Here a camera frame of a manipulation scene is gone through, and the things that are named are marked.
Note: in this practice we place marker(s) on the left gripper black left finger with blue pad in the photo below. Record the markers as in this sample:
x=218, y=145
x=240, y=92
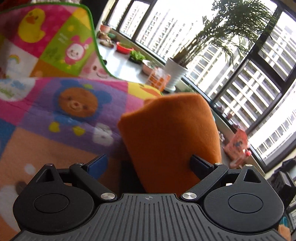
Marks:
x=86, y=177

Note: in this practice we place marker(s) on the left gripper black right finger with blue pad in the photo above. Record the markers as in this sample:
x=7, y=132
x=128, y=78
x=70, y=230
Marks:
x=210, y=175

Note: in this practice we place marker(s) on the orange pumpkin costume green collar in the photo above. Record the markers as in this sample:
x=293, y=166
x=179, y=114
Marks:
x=162, y=136

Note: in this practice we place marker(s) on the red paper packet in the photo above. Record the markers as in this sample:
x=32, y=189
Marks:
x=237, y=149

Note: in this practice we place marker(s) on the colourful cartoon patchwork blanket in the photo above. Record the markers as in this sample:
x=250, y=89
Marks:
x=59, y=103

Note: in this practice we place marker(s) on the orange transparent box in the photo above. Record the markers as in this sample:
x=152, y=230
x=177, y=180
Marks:
x=158, y=79

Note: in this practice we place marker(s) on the green leafy plant tray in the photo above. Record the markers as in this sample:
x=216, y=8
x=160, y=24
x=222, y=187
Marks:
x=136, y=57

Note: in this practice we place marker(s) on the red plastic basin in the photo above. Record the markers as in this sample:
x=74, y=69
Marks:
x=123, y=48

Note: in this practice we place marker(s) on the potted palm white pot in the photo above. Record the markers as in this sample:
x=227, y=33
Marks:
x=235, y=28

